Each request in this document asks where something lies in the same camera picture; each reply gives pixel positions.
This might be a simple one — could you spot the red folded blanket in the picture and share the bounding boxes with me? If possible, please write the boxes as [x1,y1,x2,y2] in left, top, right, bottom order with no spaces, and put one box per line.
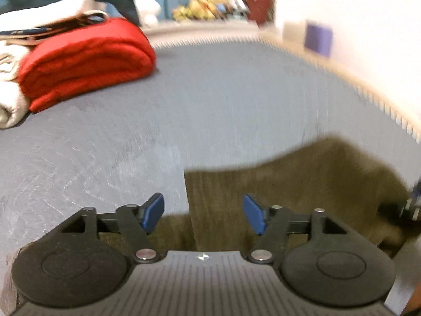
[18,18,156,113]

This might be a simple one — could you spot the yellow bear plush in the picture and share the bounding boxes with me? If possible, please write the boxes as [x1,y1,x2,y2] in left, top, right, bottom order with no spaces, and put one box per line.
[172,0,229,21]

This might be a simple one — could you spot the white plush toy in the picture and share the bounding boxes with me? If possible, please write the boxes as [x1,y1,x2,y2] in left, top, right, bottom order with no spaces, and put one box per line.
[134,0,162,27]

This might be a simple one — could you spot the purple yoga mat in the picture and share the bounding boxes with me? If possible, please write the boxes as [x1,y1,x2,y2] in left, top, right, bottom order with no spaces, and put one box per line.
[304,21,333,58]

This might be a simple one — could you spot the dark red cushion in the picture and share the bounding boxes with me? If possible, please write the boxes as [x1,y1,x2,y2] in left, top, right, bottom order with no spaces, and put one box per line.
[245,0,275,26]

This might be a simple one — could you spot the grey bed sheet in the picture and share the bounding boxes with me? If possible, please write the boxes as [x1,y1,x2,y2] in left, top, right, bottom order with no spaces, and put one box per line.
[1,40,420,255]

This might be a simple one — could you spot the white beige folded blanket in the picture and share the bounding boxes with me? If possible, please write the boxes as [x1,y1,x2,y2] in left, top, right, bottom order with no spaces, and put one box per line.
[1,0,109,129]

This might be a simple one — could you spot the brown corduroy pants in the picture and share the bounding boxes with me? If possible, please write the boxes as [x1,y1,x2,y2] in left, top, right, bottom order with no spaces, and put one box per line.
[86,136,410,251]

